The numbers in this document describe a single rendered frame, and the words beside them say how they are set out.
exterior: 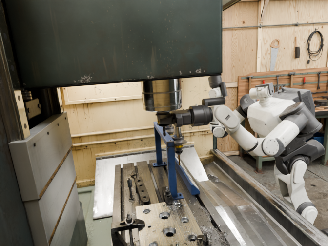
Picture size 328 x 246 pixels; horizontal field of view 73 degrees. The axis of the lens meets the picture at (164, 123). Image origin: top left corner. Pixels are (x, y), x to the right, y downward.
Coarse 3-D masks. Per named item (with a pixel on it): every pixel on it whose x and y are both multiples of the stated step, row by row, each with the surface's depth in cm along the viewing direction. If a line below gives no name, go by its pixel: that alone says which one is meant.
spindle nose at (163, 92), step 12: (144, 84) 82; (156, 84) 80; (168, 84) 80; (180, 84) 84; (144, 96) 84; (156, 96) 81; (168, 96) 81; (180, 96) 85; (144, 108) 86; (156, 108) 82; (168, 108) 82
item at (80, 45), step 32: (32, 0) 62; (64, 0) 64; (96, 0) 66; (128, 0) 67; (160, 0) 69; (192, 0) 71; (32, 32) 64; (64, 32) 66; (96, 32) 67; (128, 32) 69; (160, 32) 71; (192, 32) 73; (32, 64) 66; (64, 64) 68; (96, 64) 69; (128, 64) 71; (160, 64) 73; (192, 64) 75
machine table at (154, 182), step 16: (128, 176) 147; (144, 176) 146; (160, 176) 144; (192, 176) 142; (128, 192) 128; (160, 192) 126; (128, 208) 113; (192, 208) 109; (208, 208) 109; (208, 224) 98; (224, 224) 97; (128, 240) 92
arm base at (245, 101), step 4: (244, 96) 148; (248, 96) 146; (240, 100) 149; (244, 100) 147; (248, 100) 144; (252, 100) 142; (240, 104) 148; (244, 104) 145; (248, 104) 143; (244, 108) 144
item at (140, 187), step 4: (136, 180) 128; (140, 180) 128; (136, 184) 123; (140, 184) 123; (136, 188) 126; (140, 188) 119; (144, 188) 118; (136, 192) 126; (140, 192) 115; (144, 192) 115; (140, 196) 112; (144, 196) 111; (148, 196) 111; (144, 200) 108; (148, 200) 108; (140, 204) 113; (144, 204) 107; (148, 204) 108
